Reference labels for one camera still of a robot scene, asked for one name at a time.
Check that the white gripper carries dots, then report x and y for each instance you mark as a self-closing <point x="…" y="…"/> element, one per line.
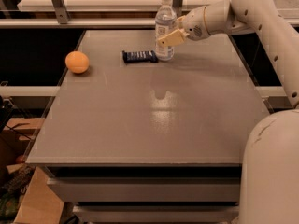
<point x="193" y="22"/>

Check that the clear blue-label plastic bottle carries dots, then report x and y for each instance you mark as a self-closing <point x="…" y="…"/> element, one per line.
<point x="164" y="22"/>

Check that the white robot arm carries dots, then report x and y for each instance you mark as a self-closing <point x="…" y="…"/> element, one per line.
<point x="269" y="191"/>

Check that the dark blue rxbar wrapper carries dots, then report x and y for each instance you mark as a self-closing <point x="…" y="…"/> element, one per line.
<point x="139" y="57"/>

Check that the orange fruit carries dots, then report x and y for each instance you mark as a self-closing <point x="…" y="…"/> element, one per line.
<point x="77" y="62"/>

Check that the grey drawer cabinet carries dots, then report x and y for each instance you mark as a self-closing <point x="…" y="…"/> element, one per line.
<point x="151" y="142"/>

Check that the brown cardboard box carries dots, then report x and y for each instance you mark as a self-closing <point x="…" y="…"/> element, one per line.
<point x="25" y="197"/>

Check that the metal shelf frame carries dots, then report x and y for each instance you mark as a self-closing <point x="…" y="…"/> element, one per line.
<point x="87" y="13"/>

